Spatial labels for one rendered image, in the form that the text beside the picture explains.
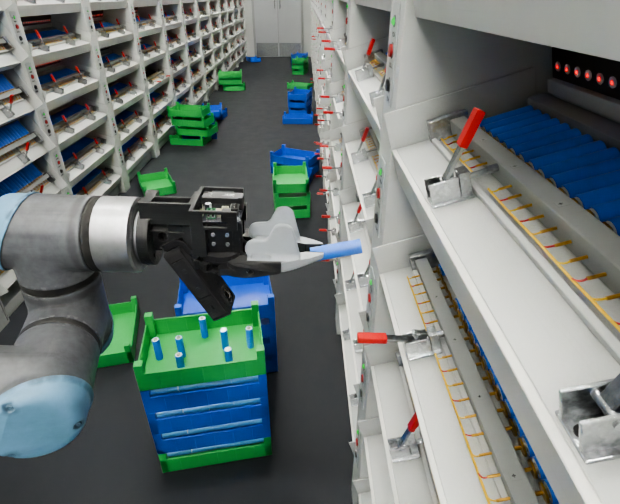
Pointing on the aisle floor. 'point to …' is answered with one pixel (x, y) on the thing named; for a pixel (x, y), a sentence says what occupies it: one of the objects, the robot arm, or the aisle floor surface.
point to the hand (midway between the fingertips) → (311, 255)
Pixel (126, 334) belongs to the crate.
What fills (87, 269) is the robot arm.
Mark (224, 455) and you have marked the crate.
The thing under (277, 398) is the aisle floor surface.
